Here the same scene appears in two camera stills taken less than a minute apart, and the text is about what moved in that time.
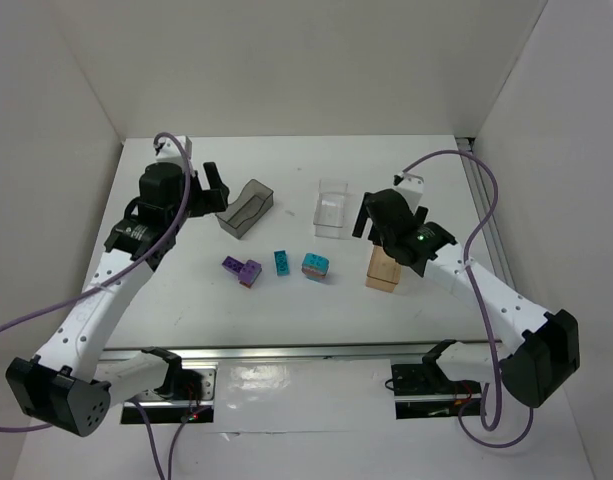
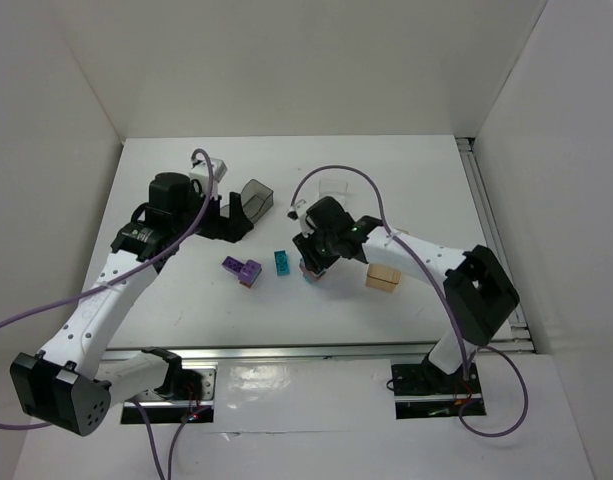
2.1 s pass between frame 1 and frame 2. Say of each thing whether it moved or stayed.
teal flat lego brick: stayed
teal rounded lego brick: moved
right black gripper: moved
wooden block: stayed
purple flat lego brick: stayed
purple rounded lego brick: stayed
